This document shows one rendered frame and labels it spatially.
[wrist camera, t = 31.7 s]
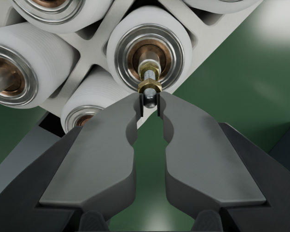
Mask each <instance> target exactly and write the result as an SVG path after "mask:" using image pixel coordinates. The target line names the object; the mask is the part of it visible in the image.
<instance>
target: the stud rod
mask: <svg viewBox="0 0 290 232"><path fill-rule="evenodd" d="M148 78H151V79H154V80H156V78H155V73H154V71H152V70H147V71H146V72H145V73H144V80H146V79H148ZM143 95H144V96H143V104H144V106H145V107H146V108H148V109H152V108H154V107H155V106H156V105H157V93H156V91H155V89H153V88H147V89H145V90H144V92H143Z"/></svg>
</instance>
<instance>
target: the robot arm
mask: <svg viewBox="0 0 290 232"><path fill-rule="evenodd" d="M143 96H144V95H143V93H137V92H135V93H132V94H130V95H128V96H126V97H124V98H122V99H121V100H119V101H117V102H115V103H113V104H111V105H110V106H108V107H106V108H104V109H103V110H101V111H100V112H98V113H97V114H96V115H94V116H93V117H92V118H91V119H89V120H88V121H87V122H86V123H85V124H84V125H83V126H75V127H73V128H72V129H71V130H70V131H69V132H68V133H67V134H65V135H64V136H63V137H62V138H61V139H59V140H58V141H57V142H56V143H55V144H53V145H52V146H51V147H50V148H49V149H47V150H46V151H45V152H44V153H43V154H41V155H40V156H39V157H38V158H37V159H35V160H34V161H33V162H32V163H31V164H30V165H29V166H28V167H26V168H25V169H24V170H23V171H22V172H21V173H20V174H19V175H18V176H17V177H16V178H15V179H14V180H12V181H11V183H10V184H9V185H8V186H7V187H6V188H5V189H4V190H3V191H2V192H1V193H0V232H290V171H289V170H287V169H286V168H285V167H284V166H283V165H281V164H280V163H279V162H277V161H276V160H275V159H274V158H272V157H271V156H270V155H268V154H267V153H266V152H265V151H263V150H262V149H261V148H259V147H258V146H257V145H255V144H254V143H253V142H252V141H250V140H249V139H248V138H246V137H245V136H244V135H242V134H241V133H240V132H239V131H237V130H236V129H235V128H233V127H232V126H231V125H229V124H228V123H227V122H218V121H217V120H215V119H214V118H213V117H212V116H211V115H209V114H208V113H207V112H205V111H203V110H202V109H200V108H199V107H197V106H195V105H193V104H191V103H189V102H187V101H185V100H183V99H181V98H178V97H176V96H174V95H172V94H170V93H168V92H166V91H162V92H160V93H157V116H160V118H161V119H162V120H163V138H164V139H165V140H166V141H167V143H168V146H167V147H166V150H165V186H166V197H167V200H168V202H169V203H170V204H171V205H172V206H174V207H176V208H177V209H179V210H180V211H182V212H184V213H185V214H187V215H189V216H190V217H192V218H193V219H194V220H195V222H194V224H193V226H192V228H191V230H190V231H109V225H110V219H111V217H113V216H115V215H116V214H118V213H119V212H121V211H123V210H124V209H125V208H127V207H129V206H130V205H131V204H132V203H133V202H134V200H135V196H136V182H137V175H136V166H135V157H134V149H133V147H132V145H133V144H134V142H135V141H136V140H137V139H138V131H137V122H138V120H139V119H140V118H141V117H143V113H144V104H143Z"/></svg>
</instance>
